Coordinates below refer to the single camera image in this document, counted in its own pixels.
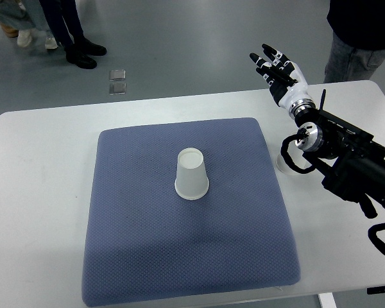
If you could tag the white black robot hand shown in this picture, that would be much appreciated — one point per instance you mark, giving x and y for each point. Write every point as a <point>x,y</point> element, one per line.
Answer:
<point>285,80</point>

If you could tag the white paper cup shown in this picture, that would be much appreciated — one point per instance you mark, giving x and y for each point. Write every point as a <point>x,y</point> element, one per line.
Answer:
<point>297,159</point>
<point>191,181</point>

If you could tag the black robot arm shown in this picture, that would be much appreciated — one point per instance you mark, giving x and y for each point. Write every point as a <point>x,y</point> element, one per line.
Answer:
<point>353,165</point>

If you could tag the person in grey jeans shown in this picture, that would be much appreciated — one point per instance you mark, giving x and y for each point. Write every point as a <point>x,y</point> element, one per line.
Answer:
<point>358,42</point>

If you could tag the white paper cup on cushion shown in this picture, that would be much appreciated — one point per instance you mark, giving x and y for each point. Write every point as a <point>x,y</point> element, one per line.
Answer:
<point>191,181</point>

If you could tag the upper floor socket plate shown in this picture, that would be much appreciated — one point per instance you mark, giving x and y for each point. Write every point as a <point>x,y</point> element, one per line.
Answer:
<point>117,75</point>

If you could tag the blue quilted cushion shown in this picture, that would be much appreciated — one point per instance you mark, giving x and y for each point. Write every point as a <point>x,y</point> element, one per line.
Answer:
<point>145,242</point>

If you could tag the person in dark trousers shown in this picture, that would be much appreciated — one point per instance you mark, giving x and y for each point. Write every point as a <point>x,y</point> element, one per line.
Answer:
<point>64,22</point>

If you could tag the white table leg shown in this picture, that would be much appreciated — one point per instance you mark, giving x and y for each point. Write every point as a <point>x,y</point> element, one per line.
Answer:
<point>327,300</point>

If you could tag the black table control panel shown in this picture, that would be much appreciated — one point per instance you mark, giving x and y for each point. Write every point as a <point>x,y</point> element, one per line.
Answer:
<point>376,290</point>

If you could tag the person in light clothes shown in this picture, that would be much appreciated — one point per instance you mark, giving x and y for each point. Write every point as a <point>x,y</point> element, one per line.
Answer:
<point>25,16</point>

